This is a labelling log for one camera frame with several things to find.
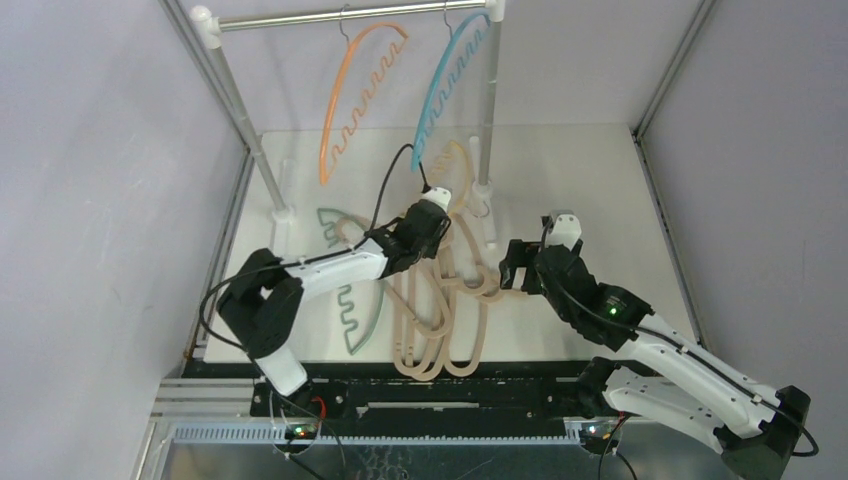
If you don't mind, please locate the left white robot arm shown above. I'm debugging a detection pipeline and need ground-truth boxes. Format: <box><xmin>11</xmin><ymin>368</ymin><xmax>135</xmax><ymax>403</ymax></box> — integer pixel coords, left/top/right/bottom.
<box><xmin>215</xmin><ymin>187</ymin><xmax>451</xmax><ymax>417</ymax></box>

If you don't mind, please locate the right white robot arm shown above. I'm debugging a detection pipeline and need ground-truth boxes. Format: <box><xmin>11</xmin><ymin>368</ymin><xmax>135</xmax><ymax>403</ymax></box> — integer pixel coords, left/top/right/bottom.
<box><xmin>499</xmin><ymin>239</ymin><xmax>812</xmax><ymax>479</ymax></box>

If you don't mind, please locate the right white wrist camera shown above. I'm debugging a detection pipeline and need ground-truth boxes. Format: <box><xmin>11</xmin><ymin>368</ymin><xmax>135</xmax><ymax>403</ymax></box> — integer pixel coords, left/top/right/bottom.
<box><xmin>541</xmin><ymin>210</ymin><xmax>582</xmax><ymax>250</ymax></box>

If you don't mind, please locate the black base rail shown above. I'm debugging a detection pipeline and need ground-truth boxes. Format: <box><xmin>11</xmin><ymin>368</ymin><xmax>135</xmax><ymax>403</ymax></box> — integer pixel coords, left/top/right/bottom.
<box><xmin>180</xmin><ymin>360</ymin><xmax>620</xmax><ymax>439</ymax></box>

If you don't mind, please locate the right black camera cable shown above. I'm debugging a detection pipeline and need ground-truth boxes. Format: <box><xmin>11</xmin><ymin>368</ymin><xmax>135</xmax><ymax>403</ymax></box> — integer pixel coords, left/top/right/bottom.
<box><xmin>537</xmin><ymin>221</ymin><xmax>821</xmax><ymax>458</ymax></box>

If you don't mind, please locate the white clothes rack frame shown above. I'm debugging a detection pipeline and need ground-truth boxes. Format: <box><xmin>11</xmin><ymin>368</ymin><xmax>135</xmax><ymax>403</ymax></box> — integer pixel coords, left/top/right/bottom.
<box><xmin>189</xmin><ymin>0</ymin><xmax>506</xmax><ymax>253</ymax></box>

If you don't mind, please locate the yellow wire hanger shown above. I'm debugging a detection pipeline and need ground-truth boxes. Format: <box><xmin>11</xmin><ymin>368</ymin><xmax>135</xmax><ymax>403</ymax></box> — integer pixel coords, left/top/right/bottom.
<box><xmin>427</xmin><ymin>140</ymin><xmax>489</xmax><ymax>221</ymax></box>

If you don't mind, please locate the beige plastic hanger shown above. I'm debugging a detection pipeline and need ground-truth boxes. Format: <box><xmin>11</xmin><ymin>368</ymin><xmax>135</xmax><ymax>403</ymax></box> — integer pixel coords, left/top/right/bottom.
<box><xmin>433</xmin><ymin>215</ymin><xmax>522</xmax><ymax>304</ymax></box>
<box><xmin>334</xmin><ymin>215</ymin><xmax>458</xmax><ymax>382</ymax></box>
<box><xmin>416</xmin><ymin>215</ymin><xmax>492</xmax><ymax>378</ymax></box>

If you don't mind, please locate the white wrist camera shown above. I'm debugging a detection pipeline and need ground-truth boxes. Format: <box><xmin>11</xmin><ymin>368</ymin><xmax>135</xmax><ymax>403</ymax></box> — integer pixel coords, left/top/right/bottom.
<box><xmin>541</xmin><ymin>210</ymin><xmax>582</xmax><ymax>250</ymax></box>
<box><xmin>421</xmin><ymin>187</ymin><xmax>452</xmax><ymax>213</ymax></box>

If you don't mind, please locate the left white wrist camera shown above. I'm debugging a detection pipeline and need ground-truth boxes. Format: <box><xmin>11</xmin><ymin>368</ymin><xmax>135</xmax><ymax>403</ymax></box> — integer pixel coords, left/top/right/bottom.
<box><xmin>421</xmin><ymin>187</ymin><xmax>452</xmax><ymax>213</ymax></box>

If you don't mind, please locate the blue wire hanger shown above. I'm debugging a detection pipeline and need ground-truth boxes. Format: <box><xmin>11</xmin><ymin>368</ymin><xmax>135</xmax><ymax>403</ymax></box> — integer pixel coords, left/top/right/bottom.
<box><xmin>410</xmin><ymin>12</ymin><xmax>492</xmax><ymax>171</ymax></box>

